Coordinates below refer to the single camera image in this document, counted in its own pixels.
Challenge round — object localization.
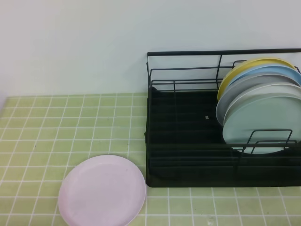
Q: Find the light blue plate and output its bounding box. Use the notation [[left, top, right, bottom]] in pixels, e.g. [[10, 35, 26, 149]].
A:
[[226, 64, 301, 88]]

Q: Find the mint green plate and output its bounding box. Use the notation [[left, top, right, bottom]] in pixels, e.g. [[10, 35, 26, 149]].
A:
[[223, 94, 301, 145]]

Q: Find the yellow plate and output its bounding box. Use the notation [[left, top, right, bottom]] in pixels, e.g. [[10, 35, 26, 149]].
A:
[[217, 58, 296, 101]]

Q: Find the black wire dish rack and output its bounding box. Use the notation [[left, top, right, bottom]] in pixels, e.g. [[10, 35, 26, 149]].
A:
[[145, 48, 301, 187]]

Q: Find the grey plate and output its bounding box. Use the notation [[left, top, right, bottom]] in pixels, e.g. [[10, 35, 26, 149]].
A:
[[216, 73, 301, 125]]

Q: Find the white plate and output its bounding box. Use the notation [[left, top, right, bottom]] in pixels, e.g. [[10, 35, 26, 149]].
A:
[[216, 82, 301, 125]]

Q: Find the pink round plate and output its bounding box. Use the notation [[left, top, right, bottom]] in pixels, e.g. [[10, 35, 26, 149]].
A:
[[58, 155, 146, 226]]

